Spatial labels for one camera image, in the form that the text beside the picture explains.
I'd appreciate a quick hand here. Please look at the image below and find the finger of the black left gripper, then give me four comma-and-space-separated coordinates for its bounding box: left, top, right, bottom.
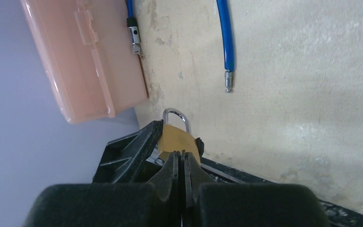
195, 137, 205, 157
92, 120, 164, 183

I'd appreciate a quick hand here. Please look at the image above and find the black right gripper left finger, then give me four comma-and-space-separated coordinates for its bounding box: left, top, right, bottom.
23, 152, 179, 227

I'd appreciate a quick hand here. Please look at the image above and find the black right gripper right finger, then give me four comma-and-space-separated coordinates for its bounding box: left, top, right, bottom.
181, 152, 330, 227

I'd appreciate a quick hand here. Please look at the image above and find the brass padlock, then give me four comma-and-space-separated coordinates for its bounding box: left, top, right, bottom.
158, 108, 201, 164

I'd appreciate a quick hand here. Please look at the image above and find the blue cable lock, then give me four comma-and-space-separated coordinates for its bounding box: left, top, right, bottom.
125, 0, 235, 93

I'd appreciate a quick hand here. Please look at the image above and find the pink translucent storage bin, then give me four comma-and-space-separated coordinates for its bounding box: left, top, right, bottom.
21, 0, 148, 123

